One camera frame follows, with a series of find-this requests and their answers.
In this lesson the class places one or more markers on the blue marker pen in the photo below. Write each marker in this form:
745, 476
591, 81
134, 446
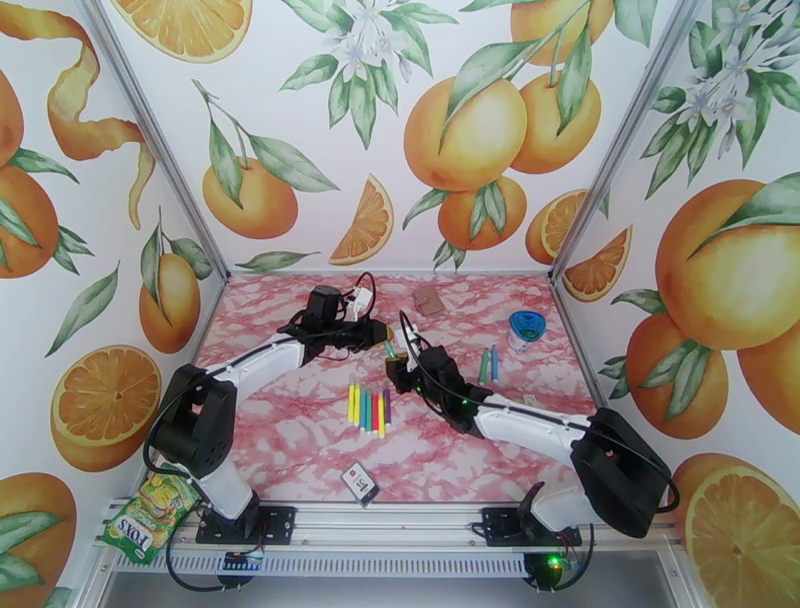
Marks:
363, 409
495, 364

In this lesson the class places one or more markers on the brown card wallet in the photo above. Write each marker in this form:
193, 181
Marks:
429, 302

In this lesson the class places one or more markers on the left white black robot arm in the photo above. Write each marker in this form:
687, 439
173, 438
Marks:
262, 365

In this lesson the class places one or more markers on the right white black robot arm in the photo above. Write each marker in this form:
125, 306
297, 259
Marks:
531, 428

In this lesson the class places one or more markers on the red marker pen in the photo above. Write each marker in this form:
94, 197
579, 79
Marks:
375, 412

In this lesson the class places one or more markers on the aluminium frame post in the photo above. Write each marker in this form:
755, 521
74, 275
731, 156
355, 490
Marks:
157, 137
627, 137

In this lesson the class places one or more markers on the teal green marker pen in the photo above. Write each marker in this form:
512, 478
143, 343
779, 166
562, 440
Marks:
369, 411

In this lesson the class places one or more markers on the black round controller with LED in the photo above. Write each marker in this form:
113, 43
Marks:
547, 570

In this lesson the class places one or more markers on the purple marker pen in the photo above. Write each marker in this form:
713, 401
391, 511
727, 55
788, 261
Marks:
387, 406

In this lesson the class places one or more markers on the clear cup with blue lid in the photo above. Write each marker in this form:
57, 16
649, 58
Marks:
526, 328

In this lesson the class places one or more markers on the small blue circuit board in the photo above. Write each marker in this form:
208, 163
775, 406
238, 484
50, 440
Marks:
244, 560

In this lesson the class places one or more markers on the green yellow candy bag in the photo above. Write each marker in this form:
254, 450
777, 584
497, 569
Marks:
150, 519

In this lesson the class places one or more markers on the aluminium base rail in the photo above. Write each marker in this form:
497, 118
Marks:
387, 525

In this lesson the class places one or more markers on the small black white card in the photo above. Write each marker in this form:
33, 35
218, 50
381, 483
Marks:
360, 484

